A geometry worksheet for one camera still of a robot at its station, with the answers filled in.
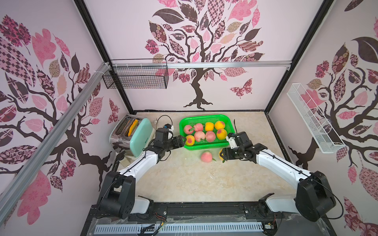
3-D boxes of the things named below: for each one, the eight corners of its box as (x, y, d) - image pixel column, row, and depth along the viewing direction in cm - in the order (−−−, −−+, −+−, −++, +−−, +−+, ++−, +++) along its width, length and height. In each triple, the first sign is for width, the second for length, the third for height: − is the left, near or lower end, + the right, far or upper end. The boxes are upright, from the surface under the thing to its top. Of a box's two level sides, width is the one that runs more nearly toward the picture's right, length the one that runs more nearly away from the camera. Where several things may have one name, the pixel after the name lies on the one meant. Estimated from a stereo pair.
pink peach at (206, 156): (201, 162, 93) (201, 159, 89) (200, 154, 97) (201, 150, 93) (211, 162, 93) (212, 158, 89) (211, 154, 97) (211, 150, 93)
